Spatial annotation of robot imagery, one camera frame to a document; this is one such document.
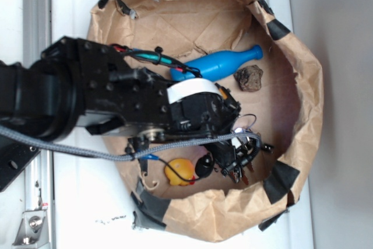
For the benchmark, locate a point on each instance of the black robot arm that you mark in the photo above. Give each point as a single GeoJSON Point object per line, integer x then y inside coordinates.
{"type": "Point", "coordinates": [112, 89]}

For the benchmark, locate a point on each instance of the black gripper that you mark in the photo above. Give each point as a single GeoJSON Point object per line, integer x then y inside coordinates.
{"type": "Point", "coordinates": [209, 110]}

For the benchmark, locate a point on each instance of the brown rock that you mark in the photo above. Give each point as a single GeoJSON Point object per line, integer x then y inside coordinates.
{"type": "Point", "coordinates": [249, 78]}

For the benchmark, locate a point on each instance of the blue plastic bottle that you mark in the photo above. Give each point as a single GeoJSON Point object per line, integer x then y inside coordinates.
{"type": "Point", "coordinates": [222, 64]}

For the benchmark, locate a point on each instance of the yellow rubber duck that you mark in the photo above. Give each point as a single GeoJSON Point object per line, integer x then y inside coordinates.
{"type": "Point", "coordinates": [180, 172]}

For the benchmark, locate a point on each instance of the silver corner bracket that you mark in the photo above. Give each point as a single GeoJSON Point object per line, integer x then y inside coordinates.
{"type": "Point", "coordinates": [33, 230]}

